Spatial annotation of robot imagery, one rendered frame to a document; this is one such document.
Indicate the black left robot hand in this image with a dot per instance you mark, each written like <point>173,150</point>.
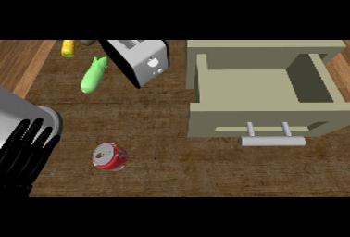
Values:
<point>18,166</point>

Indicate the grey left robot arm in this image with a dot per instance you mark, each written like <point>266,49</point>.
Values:
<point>18,114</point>

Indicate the red soda can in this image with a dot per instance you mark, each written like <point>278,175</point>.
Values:
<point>110,156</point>

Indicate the beige open drawer box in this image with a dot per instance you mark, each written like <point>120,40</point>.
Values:
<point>246,88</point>

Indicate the beige drawer front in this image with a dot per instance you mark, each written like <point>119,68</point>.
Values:
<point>269,114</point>

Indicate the green cucumber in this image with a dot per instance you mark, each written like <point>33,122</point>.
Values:
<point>93,77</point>

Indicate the yellow corn cob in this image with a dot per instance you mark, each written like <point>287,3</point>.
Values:
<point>68,47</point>

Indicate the brown round vegetable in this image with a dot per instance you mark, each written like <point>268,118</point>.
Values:
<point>88,42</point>

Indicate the silver toaster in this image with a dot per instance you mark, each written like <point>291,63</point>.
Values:
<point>144,61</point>

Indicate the beige cabinet body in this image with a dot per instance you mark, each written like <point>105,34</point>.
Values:
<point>265,54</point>

